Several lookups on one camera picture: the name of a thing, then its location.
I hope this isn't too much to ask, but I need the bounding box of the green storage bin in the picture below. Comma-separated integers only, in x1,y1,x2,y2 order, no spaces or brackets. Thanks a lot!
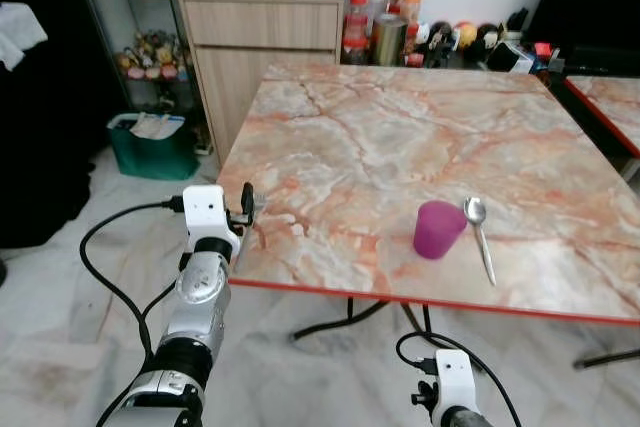
107,112,201,181

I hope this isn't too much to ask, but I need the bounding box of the light wooden cabinet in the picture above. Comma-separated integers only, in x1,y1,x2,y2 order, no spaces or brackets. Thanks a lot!
178,0,351,163

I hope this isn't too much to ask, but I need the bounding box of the purple plastic cup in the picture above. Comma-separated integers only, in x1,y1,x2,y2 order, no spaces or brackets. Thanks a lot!
413,200,468,260

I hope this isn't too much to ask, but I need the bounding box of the silver metal spoon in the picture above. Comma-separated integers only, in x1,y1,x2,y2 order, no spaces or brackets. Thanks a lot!
464,197,497,286

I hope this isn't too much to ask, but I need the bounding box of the black hanging garment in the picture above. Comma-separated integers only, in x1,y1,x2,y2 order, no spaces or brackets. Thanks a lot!
0,0,113,248

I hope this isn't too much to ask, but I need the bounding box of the shiny metal canister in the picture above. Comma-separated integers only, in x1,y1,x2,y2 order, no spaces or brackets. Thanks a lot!
372,15,408,66

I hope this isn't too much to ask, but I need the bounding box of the glass display cabinet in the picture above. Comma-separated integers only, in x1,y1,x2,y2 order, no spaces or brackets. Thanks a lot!
70,0,213,153

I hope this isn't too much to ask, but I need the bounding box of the yellow round toy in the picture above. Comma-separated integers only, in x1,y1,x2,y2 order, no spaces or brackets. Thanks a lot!
455,22,479,48

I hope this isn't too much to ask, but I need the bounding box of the white hanging cloth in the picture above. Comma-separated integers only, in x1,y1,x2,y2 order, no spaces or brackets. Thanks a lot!
0,2,49,73

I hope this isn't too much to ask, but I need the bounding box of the black round toy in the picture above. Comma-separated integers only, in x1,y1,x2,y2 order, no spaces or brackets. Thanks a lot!
478,23,501,50

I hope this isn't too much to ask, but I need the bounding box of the small white box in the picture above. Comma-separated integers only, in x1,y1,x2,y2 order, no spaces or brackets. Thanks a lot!
497,42,536,73

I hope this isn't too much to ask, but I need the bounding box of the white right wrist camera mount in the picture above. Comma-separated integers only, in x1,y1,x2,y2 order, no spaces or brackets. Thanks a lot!
433,350,472,418

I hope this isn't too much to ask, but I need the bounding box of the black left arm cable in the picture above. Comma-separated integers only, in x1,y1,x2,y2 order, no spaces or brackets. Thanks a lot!
80,197,191,423

